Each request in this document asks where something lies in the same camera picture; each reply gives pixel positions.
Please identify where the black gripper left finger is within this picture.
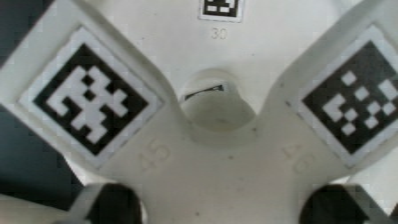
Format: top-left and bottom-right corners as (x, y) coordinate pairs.
(60, 182), (147, 224)

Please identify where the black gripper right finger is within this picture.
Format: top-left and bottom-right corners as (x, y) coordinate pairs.
(299, 183), (397, 224)

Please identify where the white cylindrical table leg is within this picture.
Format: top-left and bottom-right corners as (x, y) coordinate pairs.
(180, 69), (257, 132)

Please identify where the white cross-shaped table base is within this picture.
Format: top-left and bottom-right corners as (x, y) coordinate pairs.
(0, 0), (398, 224)

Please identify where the white round table top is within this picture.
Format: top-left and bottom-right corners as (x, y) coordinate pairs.
(79, 0), (398, 224)

